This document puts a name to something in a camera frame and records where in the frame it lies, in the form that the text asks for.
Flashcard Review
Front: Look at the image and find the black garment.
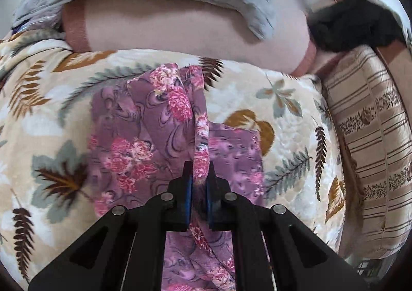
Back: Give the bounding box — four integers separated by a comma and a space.
307, 0, 406, 53

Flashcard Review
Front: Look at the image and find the cream leaf-pattern blanket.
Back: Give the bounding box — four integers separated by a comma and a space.
1, 30, 346, 288

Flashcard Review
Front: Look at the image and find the striped beige pillow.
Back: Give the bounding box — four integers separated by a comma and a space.
323, 46, 411, 259

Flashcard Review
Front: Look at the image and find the pink bolster pillow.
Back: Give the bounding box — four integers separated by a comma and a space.
62, 0, 338, 77

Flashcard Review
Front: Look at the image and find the purple floral cloth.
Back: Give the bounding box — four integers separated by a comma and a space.
88, 64, 264, 290

